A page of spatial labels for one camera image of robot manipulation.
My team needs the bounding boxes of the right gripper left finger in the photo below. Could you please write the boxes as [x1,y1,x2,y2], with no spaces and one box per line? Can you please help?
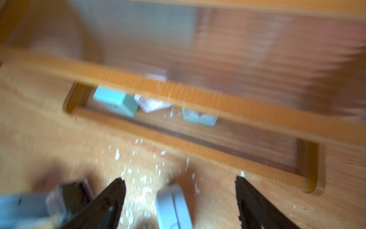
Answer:
[61,177,126,229]

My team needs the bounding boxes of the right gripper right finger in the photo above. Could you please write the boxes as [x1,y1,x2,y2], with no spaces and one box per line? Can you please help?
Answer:
[235,176,299,229]

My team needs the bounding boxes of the blue rounded alarm clock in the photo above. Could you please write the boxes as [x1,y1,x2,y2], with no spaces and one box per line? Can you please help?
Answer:
[155,184,193,229]
[1,192,50,229]

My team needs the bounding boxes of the teal square alarm clock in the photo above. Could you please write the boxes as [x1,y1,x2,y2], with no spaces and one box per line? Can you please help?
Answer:
[182,107,218,127]
[93,85,139,118]

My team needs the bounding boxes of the wooden two-tier shelf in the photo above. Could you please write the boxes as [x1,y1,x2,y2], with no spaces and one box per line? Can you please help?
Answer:
[1,1,366,192]

